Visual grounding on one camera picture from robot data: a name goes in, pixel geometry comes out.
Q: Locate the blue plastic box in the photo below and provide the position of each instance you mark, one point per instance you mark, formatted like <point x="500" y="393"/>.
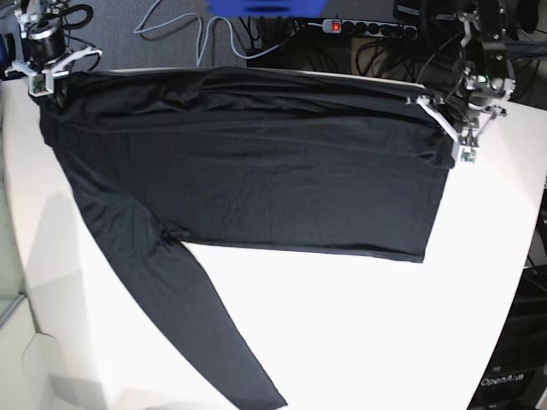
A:
<point x="266" y="8"/>

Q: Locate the black OpenArm case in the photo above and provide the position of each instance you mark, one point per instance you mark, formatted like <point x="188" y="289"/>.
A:
<point x="515" y="377"/>

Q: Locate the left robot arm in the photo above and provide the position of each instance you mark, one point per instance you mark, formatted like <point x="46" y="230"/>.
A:
<point x="486" y="78"/>

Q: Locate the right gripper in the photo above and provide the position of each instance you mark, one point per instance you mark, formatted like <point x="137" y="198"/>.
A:
<point x="49" y="60"/>

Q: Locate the white power strip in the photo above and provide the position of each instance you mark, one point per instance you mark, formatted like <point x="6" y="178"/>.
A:
<point x="368" y="28"/>

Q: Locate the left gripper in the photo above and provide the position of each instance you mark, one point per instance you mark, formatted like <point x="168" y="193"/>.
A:
<point x="464" y="124"/>

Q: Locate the dark long-sleeve T-shirt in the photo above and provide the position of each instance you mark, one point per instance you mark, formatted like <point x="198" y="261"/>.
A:
<point x="241" y="158"/>

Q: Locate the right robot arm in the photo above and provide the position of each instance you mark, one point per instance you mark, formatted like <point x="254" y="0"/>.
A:
<point x="71" y="17"/>

